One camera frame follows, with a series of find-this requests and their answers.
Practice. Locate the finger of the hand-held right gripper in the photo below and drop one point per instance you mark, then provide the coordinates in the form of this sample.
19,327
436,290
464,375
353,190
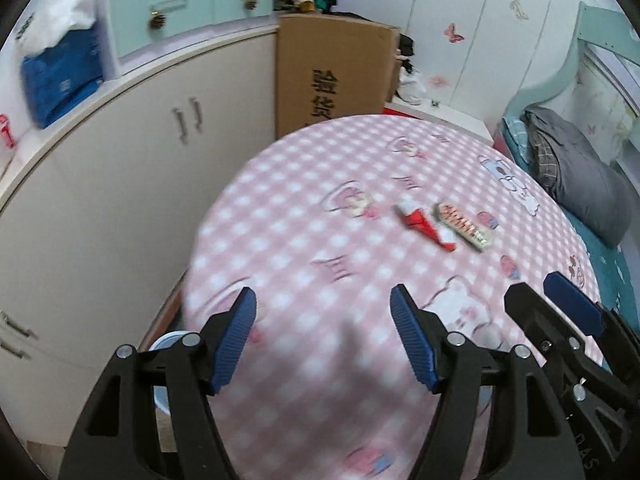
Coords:
572,300
530,310

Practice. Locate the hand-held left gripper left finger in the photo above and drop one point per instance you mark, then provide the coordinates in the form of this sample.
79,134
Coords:
231,340

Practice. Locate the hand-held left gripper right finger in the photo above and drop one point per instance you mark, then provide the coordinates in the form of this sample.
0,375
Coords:
410,340

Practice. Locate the light blue plastic basin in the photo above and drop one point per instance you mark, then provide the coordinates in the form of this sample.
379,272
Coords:
166,342

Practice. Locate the striped blister strip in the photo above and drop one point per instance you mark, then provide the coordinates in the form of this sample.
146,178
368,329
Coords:
465,226

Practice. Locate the red wrapper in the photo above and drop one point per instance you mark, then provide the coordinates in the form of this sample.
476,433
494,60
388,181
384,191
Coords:
425,225

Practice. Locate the teal bed sheet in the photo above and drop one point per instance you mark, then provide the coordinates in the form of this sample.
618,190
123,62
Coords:
607,265

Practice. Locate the grey pillow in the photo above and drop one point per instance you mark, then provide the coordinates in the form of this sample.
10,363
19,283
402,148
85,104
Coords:
580,180

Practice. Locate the pink checked tablecloth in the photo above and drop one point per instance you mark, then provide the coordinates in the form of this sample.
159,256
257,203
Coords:
325,220

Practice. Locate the white cabinet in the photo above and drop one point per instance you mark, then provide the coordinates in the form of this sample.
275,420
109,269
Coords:
110,200

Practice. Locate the red floor mat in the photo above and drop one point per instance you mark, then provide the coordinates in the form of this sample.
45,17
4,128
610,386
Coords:
400,110

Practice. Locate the pale pink butterfly sticker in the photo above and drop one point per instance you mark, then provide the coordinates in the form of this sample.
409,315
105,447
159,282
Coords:
438,81

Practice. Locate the cardboard box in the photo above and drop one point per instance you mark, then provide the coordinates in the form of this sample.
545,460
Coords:
340,70

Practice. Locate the beige butterfly sticker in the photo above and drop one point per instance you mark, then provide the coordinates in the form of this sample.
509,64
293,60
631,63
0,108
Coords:
520,10

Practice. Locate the blue folded cloth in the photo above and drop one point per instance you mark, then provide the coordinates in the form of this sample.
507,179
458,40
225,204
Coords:
62,80

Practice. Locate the white wardrobe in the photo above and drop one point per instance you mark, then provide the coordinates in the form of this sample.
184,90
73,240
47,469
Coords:
475,0

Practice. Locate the mint drawer chest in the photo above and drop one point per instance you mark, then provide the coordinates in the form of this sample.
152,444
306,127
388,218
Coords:
190,5

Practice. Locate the white plastic bag red print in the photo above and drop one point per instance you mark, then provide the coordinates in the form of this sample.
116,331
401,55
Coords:
45,15

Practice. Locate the mint bed frame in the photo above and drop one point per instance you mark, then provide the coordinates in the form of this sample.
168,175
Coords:
560,75

